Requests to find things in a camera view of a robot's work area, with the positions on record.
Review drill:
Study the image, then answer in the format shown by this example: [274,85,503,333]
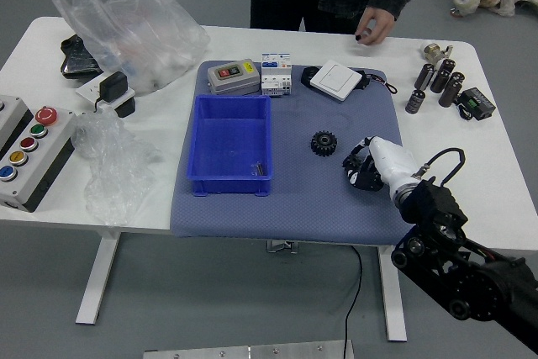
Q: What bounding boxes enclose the black module green terminal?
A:
[456,87,497,121]

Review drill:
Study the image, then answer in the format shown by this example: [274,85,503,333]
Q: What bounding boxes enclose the grey push-button switch box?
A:
[206,58,261,96]

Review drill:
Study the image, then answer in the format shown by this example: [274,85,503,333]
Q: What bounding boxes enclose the big black gear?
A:
[310,130,340,160]

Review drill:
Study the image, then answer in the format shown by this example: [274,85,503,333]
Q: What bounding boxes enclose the black module with wires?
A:
[356,69,398,94]

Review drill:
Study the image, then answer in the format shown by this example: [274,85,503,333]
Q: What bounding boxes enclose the white table leg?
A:
[75,232,123,326]
[376,245,409,342]

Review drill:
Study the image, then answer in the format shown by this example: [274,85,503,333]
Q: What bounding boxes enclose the blue plastic box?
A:
[186,94,277,198]

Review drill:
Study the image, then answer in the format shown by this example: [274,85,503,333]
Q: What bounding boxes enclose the blue-grey padded mat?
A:
[169,59,417,247]

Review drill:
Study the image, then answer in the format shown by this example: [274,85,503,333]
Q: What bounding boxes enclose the person's left hand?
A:
[355,5,398,46]

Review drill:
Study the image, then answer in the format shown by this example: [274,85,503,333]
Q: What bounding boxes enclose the black block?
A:
[113,97,137,119]

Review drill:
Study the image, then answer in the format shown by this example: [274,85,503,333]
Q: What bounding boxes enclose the silver metal fitting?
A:
[418,42,454,64]

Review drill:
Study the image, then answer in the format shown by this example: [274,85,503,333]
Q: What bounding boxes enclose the black round socket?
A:
[299,66,323,89]

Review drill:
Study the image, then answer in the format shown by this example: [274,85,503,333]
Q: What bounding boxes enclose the white circuit breaker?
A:
[260,52,293,98]

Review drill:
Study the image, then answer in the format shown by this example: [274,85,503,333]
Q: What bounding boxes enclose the white socket plate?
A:
[75,75,136,110]

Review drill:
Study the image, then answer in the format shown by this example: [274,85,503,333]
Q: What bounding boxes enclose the grey box with black side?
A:
[0,96,34,154]

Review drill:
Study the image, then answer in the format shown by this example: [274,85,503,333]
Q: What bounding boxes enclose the grey control box coloured buttons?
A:
[0,106,79,214]

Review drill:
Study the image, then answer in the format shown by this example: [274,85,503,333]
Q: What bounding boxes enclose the silver metal plate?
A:
[142,340,355,359]

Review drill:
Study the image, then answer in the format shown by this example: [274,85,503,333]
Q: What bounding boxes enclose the crumpled clear plastic wrap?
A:
[71,109,165,228]

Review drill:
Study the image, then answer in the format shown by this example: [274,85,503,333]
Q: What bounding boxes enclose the large clear plastic bag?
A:
[46,0,211,98]

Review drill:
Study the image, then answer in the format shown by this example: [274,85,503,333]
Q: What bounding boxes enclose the black floor cable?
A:
[343,245,365,359]

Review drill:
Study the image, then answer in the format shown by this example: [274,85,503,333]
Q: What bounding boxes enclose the black power adapter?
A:
[92,71,129,114]

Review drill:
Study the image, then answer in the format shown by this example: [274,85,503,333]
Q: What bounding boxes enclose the metal bracket under table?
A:
[265,239,300,254]

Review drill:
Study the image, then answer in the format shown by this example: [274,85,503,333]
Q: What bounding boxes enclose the white wall switch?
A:
[309,59,363,103]

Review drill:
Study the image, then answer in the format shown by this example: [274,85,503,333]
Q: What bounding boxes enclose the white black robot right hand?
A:
[341,135,421,203]

